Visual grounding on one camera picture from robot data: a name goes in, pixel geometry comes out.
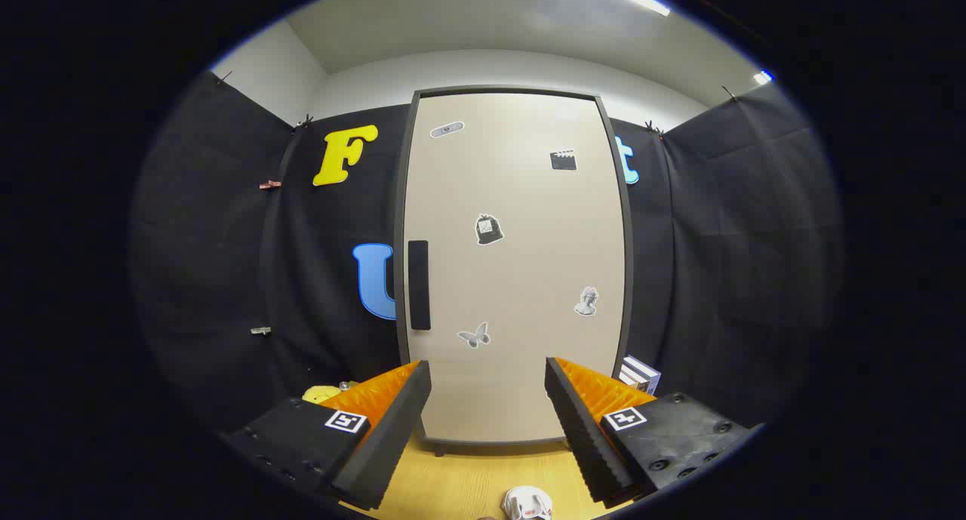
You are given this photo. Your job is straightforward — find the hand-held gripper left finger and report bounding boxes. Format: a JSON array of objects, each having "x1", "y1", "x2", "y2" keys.
[{"x1": 219, "y1": 359, "x2": 432, "y2": 512}]

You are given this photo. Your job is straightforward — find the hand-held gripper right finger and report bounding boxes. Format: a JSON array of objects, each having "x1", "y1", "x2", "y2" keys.
[{"x1": 545, "y1": 356, "x2": 763, "y2": 509}]

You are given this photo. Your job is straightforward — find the white shoe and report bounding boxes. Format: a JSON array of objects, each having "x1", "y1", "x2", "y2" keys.
[{"x1": 502, "y1": 486, "x2": 553, "y2": 520}]

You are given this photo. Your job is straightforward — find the black cabinet door handle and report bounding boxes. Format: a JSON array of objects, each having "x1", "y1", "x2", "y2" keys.
[{"x1": 408, "y1": 240, "x2": 431, "y2": 331}]

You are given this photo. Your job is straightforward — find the beige shoe cabinet door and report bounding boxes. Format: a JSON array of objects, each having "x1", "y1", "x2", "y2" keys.
[{"x1": 402, "y1": 92, "x2": 627, "y2": 444}]

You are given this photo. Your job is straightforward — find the grey shoe cabinet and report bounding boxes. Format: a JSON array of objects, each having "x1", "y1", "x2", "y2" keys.
[{"x1": 392, "y1": 86, "x2": 636, "y2": 457}]

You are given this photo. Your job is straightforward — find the black backdrop cloth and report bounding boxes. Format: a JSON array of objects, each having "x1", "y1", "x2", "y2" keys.
[{"x1": 128, "y1": 71, "x2": 842, "y2": 438}]

